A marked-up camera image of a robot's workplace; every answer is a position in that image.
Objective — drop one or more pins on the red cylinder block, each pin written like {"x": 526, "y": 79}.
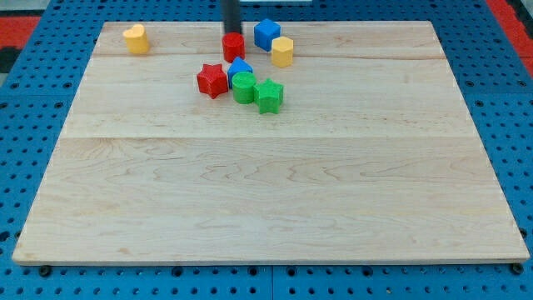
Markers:
{"x": 233, "y": 46}

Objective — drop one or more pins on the yellow hexagon block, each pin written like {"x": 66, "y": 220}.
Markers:
{"x": 282, "y": 52}

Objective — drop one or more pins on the blue cube block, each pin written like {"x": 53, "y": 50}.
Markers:
{"x": 265, "y": 32}

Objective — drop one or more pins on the green star block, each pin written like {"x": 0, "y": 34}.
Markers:
{"x": 268, "y": 96}

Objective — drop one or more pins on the green cylinder block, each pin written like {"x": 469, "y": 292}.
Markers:
{"x": 243, "y": 87}

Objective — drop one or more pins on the red star block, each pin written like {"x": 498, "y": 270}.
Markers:
{"x": 212, "y": 80}

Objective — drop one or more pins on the blue pentagon block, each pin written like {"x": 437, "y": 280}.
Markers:
{"x": 238, "y": 65}

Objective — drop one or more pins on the light wooden board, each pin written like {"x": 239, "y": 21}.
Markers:
{"x": 373, "y": 158}

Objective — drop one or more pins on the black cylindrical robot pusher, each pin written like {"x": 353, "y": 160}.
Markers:
{"x": 231, "y": 16}

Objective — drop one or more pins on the yellow heart block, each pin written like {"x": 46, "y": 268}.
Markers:
{"x": 136, "y": 39}

